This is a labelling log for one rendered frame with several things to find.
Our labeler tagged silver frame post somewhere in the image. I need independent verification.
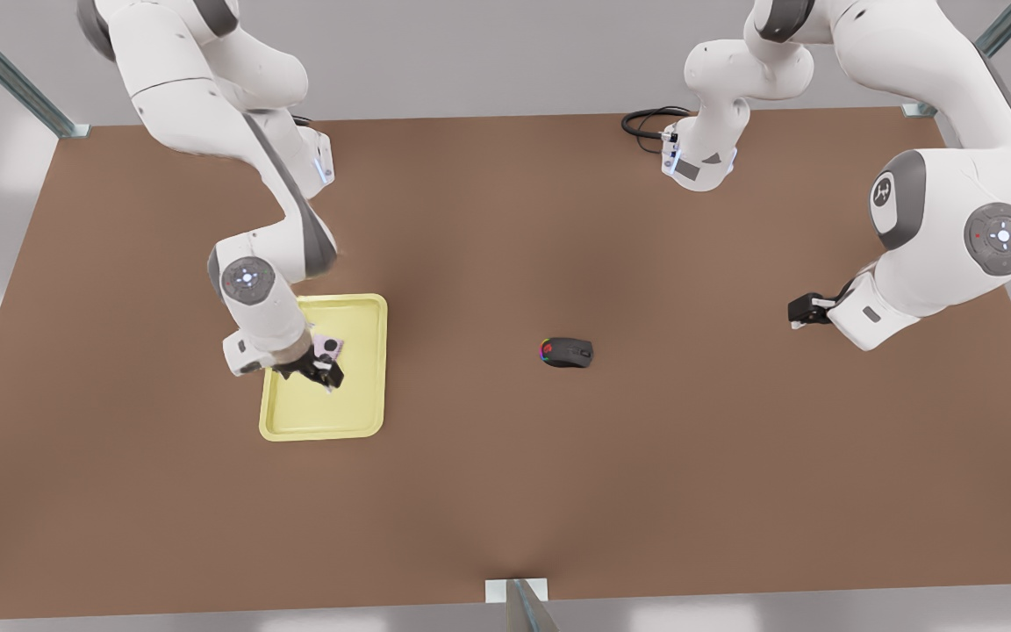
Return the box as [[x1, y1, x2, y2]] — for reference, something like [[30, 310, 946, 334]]
[[901, 0, 1011, 119], [0, 0, 91, 140], [484, 577, 561, 632]]

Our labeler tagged yellow rectangular tray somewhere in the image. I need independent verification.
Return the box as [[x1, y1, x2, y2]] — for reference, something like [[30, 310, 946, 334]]
[[259, 294, 389, 442]]

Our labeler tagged black computer mouse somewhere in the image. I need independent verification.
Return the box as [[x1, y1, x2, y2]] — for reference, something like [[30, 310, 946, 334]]
[[540, 337, 595, 370]]

